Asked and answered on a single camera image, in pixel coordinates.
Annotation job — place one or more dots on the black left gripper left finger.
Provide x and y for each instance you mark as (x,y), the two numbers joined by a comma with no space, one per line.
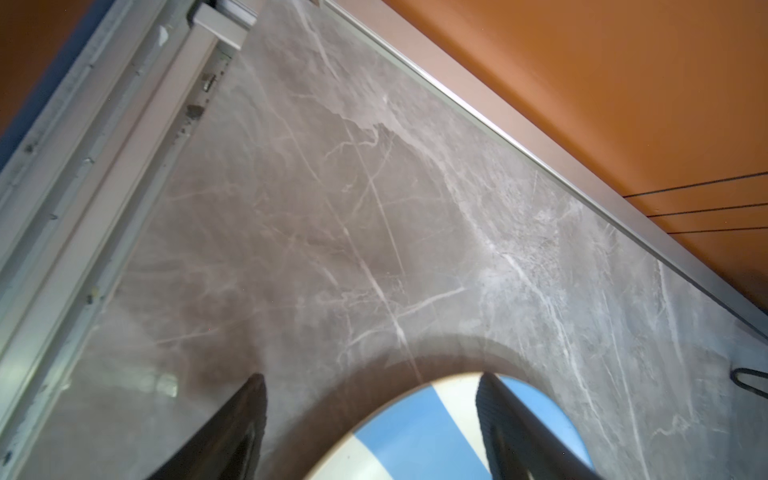
(228,445)

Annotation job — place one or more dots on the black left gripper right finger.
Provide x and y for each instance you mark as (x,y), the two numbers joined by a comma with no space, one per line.
(518,445)

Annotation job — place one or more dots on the blue striped plate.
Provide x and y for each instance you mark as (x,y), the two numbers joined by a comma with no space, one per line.
(433,432)

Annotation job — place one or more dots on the black wire dish rack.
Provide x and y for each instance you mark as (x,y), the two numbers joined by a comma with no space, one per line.
(750,380)

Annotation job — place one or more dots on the aluminium front rail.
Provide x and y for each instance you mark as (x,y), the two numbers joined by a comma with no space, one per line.
(78,189)

